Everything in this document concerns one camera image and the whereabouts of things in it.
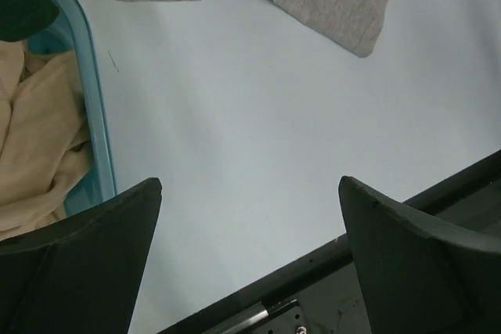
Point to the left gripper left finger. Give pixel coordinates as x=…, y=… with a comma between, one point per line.
x=81, y=274

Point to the beige t-shirt in basket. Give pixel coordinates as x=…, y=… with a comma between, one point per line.
x=45, y=142

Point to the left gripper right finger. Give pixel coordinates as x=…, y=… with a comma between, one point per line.
x=418, y=273

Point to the teal plastic basket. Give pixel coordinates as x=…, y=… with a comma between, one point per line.
x=71, y=30

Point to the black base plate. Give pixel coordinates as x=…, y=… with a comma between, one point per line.
x=320, y=292

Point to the green and white raglan shirt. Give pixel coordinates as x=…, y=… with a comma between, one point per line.
x=21, y=19

